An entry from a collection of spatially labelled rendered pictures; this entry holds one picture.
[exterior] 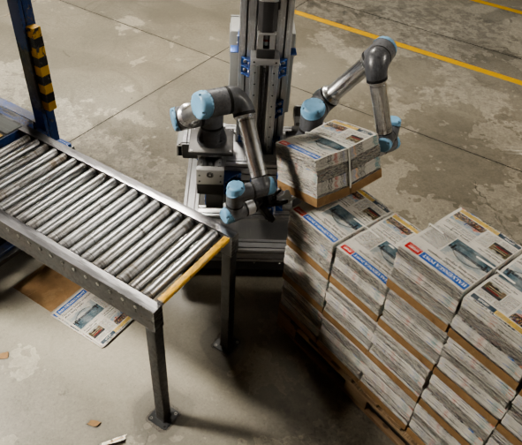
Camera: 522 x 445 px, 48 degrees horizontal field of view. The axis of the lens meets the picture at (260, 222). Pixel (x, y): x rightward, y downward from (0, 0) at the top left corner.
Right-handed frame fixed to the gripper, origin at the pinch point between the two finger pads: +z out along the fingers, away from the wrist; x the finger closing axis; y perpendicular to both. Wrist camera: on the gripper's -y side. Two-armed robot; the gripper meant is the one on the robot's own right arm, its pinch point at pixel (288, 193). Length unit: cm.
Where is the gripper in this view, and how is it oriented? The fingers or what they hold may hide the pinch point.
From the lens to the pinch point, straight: 268.0
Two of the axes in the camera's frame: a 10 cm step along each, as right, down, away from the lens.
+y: -1.1, -8.7, -4.8
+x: -5.8, -3.4, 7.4
